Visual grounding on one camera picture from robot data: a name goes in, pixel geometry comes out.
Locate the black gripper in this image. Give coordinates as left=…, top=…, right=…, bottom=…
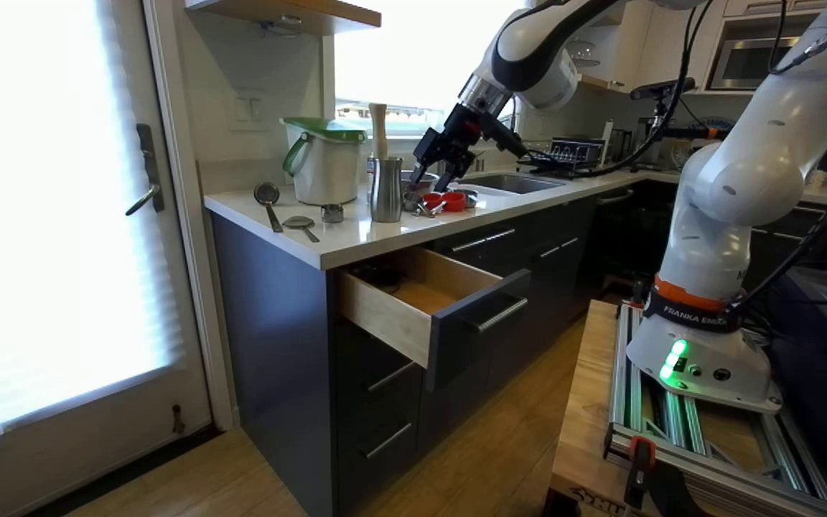
left=412, top=97, right=485, bottom=194

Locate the wooden drawer with dark front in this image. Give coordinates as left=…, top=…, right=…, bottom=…
left=340, top=243, right=535, bottom=391

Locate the large red measuring cup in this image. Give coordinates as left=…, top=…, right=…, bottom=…
left=436, top=190, right=481, bottom=214

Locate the stainless steel cup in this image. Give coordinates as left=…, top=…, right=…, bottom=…
left=369, top=154, right=408, bottom=224

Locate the wooden pestle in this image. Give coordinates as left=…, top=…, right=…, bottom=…
left=369, top=99, right=390, bottom=164

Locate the kitchen sink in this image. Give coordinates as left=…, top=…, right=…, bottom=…
left=461, top=168, right=563, bottom=194

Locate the small steel spoon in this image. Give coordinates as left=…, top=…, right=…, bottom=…
left=281, top=211, right=324, bottom=243

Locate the large steel spoon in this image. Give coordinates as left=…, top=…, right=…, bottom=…
left=254, top=181, right=287, bottom=234

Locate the dark kitchen counter cabinet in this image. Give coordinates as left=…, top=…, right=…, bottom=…
left=207, top=194, right=632, bottom=517

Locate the built-in microwave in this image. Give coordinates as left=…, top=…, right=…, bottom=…
left=706, top=10, right=824, bottom=94

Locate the white glass door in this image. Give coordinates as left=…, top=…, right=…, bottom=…
left=0, top=0, right=218, bottom=517

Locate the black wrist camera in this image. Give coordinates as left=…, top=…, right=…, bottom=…
left=412, top=127, right=445, bottom=166

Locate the window with white frame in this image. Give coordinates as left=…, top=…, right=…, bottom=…
left=333, top=0, right=524, bottom=134

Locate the white wall outlet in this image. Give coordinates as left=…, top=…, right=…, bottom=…
left=238, top=88, right=271, bottom=122

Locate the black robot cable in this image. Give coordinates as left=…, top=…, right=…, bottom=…
left=566, top=0, right=719, bottom=181

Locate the wooden robot cart with frame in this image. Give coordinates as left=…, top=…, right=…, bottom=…
left=543, top=295, right=827, bottom=517

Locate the dark door handle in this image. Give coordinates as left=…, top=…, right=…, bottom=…
left=125, top=120, right=166, bottom=219

